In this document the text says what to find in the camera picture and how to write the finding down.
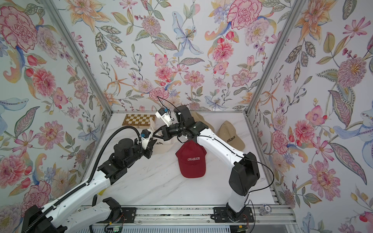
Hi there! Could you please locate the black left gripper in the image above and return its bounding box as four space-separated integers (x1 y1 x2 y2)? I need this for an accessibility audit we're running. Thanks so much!
124 137 158 168

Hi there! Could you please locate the cream Colorado cap front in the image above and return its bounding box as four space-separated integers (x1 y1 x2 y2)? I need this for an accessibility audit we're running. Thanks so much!
153 138 177 155

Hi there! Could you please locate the tan cap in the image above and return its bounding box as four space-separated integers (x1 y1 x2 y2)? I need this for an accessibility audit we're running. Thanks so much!
191 112 215 133
216 121 245 151

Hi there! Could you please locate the red Colorado cap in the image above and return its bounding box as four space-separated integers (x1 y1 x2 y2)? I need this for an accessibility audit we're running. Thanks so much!
175 140 207 179

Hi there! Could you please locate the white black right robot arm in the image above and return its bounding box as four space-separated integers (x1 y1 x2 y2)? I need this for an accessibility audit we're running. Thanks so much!
153 105 260 216

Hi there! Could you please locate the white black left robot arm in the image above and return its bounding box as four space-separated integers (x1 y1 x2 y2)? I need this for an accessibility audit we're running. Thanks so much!
21 138 156 233

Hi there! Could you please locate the wooden chessboard box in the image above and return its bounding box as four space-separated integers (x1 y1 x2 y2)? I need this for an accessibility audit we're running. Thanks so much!
122 114 156 129

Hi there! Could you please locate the yellow block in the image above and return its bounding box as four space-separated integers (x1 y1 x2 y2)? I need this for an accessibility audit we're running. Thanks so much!
98 189 106 196

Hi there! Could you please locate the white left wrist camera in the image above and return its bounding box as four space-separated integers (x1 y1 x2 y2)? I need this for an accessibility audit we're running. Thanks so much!
140 129 152 149

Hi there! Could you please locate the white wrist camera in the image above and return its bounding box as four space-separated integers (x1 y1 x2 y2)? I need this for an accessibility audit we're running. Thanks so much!
140 129 152 149
155 107 174 127

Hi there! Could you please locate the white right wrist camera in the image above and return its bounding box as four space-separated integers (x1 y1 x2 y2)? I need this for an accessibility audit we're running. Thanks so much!
155 107 174 127

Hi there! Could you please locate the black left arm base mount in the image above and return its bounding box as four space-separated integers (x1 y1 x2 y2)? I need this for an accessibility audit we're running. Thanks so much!
97 197 137 224

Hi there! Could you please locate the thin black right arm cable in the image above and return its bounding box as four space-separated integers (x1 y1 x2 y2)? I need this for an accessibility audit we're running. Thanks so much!
156 95 275 233

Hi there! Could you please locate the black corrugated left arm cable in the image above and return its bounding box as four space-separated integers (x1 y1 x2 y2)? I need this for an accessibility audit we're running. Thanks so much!
21 126 142 233

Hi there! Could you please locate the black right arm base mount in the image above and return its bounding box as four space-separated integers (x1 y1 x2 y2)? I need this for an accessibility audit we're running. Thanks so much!
210 206 254 223

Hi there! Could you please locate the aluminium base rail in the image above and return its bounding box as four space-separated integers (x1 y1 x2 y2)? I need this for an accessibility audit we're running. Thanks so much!
62 205 296 226

